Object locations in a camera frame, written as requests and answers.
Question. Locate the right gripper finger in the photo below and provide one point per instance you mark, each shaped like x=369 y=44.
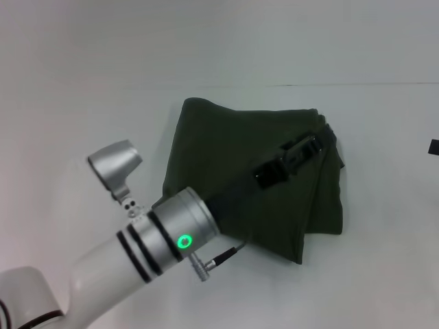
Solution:
x=433 y=146

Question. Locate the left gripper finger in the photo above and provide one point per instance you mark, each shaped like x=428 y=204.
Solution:
x=322 y=138

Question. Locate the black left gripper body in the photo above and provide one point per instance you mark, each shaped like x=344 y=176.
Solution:
x=267 y=168

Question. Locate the dark green FREE t-shirt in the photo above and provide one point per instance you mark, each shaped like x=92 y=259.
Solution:
x=223 y=144

